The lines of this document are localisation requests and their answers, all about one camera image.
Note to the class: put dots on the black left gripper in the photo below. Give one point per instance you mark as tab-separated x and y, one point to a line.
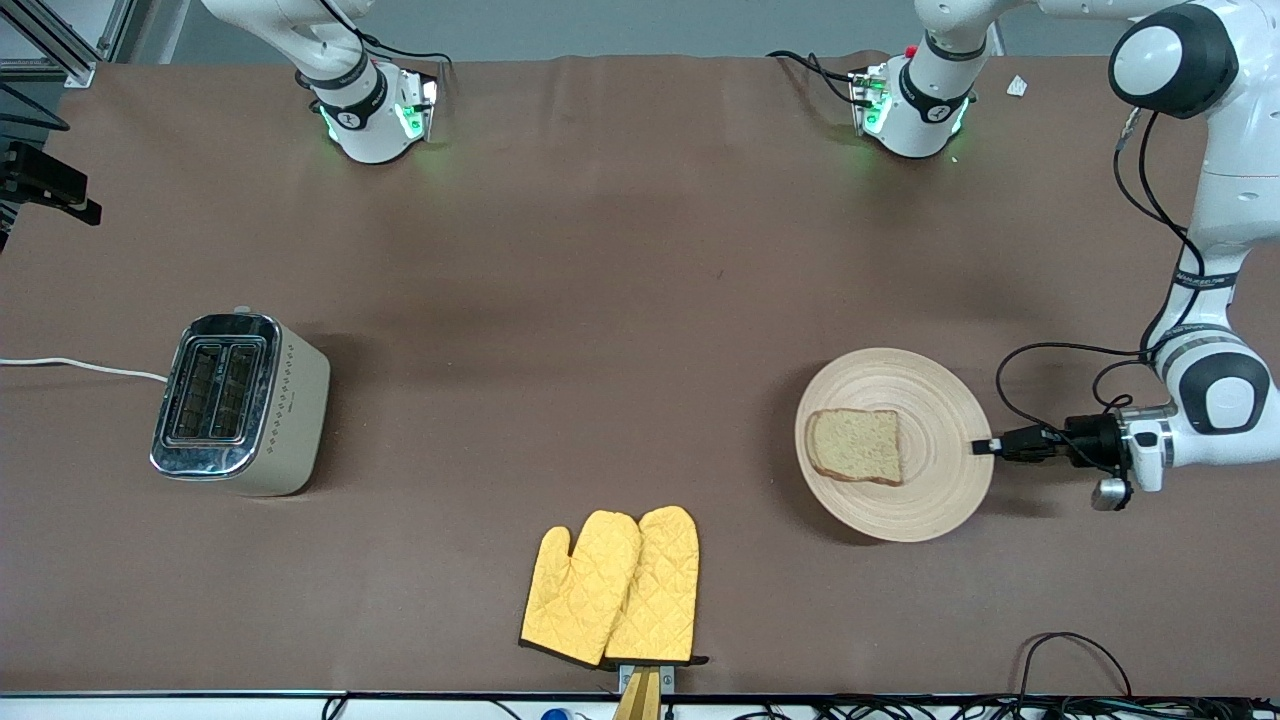
1085	438

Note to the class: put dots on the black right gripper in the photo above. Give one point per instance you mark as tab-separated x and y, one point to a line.
40	180

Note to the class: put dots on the round wooden plate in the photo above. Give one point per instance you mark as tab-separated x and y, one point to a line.
940	470

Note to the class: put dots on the brown bread slice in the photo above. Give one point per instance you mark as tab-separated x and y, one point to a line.
855	447

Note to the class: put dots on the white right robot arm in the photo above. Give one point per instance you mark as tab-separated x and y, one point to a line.
360	120

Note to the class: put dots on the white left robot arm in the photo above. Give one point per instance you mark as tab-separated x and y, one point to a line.
1230	200

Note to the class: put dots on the cream and chrome toaster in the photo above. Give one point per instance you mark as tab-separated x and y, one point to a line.
265	410

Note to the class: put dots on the small white paper scrap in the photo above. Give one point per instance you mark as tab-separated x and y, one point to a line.
1017	86

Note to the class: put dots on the yellow quilted oven mitt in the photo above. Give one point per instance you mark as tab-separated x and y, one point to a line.
660	590
580	590

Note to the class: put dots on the brown table cover mat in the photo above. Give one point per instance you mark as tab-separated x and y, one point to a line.
640	250

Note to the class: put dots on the aluminium frame profile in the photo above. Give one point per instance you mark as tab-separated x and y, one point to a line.
60	45

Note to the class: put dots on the wooden stick with metal bracket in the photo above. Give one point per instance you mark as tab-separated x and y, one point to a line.
640	695

